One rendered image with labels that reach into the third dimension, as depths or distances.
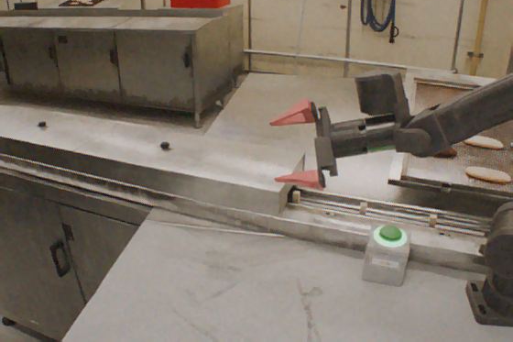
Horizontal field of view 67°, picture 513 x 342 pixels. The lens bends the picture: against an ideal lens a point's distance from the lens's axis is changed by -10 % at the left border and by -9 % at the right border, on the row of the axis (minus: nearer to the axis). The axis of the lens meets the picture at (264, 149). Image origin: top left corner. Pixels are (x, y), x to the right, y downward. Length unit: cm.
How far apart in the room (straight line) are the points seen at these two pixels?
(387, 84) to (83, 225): 82
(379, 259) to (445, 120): 25
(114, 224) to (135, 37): 260
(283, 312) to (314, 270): 11
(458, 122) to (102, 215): 82
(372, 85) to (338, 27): 392
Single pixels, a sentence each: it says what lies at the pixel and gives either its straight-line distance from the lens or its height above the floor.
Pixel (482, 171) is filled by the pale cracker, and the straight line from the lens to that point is 99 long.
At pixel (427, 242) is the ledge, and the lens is 80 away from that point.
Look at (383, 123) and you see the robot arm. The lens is 67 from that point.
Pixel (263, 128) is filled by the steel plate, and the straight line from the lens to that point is 131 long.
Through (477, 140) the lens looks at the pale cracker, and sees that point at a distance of 109.
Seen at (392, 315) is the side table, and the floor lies 82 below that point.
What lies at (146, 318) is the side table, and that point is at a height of 82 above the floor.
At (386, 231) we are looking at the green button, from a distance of 73.
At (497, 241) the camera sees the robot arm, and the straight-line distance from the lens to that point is 66.
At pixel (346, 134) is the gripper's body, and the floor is 107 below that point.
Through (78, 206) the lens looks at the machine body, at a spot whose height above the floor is 76.
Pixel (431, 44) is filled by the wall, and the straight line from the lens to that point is 450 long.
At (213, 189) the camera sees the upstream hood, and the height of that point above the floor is 90.
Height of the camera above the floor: 132
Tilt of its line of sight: 25 degrees down
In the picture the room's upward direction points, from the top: straight up
